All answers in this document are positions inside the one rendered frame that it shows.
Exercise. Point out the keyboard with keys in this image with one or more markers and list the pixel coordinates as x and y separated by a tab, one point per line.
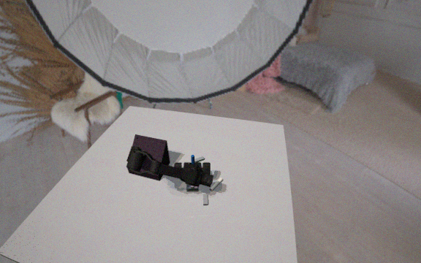
192	188

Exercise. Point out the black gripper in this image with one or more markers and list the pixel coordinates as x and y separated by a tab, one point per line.
206	168

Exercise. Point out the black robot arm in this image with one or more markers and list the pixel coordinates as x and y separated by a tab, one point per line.
191	176

